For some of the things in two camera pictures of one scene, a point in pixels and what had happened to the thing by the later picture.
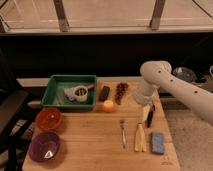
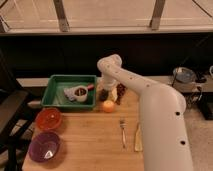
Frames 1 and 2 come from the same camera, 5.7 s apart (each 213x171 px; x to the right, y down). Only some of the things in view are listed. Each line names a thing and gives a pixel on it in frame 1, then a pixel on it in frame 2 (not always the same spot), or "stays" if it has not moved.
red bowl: [48, 119] stays
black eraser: [104, 93] stays
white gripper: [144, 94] -> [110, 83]
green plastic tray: [73, 93] stays
